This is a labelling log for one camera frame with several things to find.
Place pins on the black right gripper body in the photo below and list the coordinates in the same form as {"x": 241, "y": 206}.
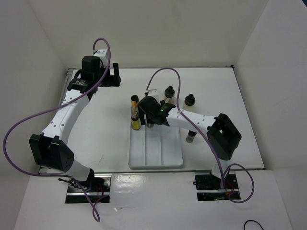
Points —
{"x": 149, "y": 118}

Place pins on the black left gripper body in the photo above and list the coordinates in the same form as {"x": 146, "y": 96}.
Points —
{"x": 97, "y": 77}

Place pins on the yellow label dark sauce bottle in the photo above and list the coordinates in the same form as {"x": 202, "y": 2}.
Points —
{"x": 135, "y": 122}

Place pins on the gold capped glass spray bottle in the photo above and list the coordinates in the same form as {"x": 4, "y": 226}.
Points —
{"x": 134, "y": 107}

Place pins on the brown spice jar black cap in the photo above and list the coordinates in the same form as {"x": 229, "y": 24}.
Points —
{"x": 169, "y": 95}

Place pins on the white spice jar black cap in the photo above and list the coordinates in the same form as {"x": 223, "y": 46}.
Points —
{"x": 189, "y": 103}

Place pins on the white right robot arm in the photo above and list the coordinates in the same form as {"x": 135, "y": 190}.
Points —
{"x": 219, "y": 132}

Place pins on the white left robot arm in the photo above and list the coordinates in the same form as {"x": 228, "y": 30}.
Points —
{"x": 50, "y": 148}

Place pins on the white plastic organizer tray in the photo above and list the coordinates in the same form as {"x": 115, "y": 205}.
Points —
{"x": 155, "y": 148}

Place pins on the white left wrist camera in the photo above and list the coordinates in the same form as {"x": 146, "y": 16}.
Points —
{"x": 102, "y": 54}

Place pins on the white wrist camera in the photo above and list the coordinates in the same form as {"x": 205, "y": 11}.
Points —
{"x": 153, "y": 93}
{"x": 102, "y": 54}

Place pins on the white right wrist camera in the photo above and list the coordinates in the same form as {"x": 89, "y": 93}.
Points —
{"x": 153, "y": 93}

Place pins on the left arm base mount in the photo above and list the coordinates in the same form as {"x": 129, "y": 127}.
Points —
{"x": 98, "y": 193}

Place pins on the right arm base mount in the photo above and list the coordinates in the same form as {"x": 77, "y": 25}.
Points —
{"x": 208, "y": 188}

